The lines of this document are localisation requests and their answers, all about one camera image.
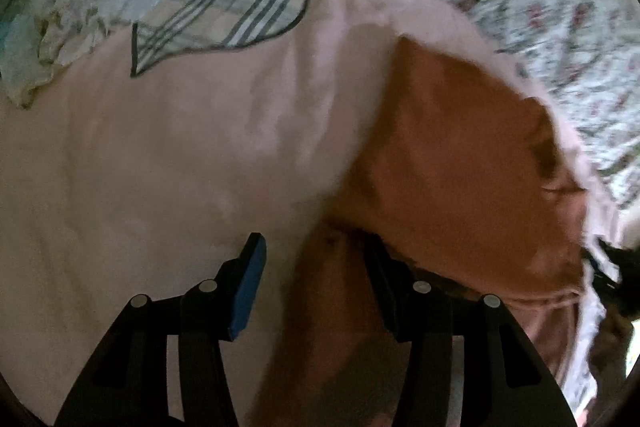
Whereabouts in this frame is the pink plaid-heart bed sheet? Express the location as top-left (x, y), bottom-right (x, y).
top-left (0, 0), bottom-right (386, 427)

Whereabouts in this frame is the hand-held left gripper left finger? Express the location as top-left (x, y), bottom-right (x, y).
top-left (54, 232), bottom-right (268, 427)

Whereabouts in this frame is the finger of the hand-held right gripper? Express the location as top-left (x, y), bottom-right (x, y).
top-left (582, 238), bottom-right (640, 310)

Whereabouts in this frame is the teal floral quilt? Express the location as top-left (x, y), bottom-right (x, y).
top-left (0, 14), bottom-right (38, 60)

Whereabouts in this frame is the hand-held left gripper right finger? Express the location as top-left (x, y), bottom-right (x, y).
top-left (362, 237), bottom-right (577, 427)

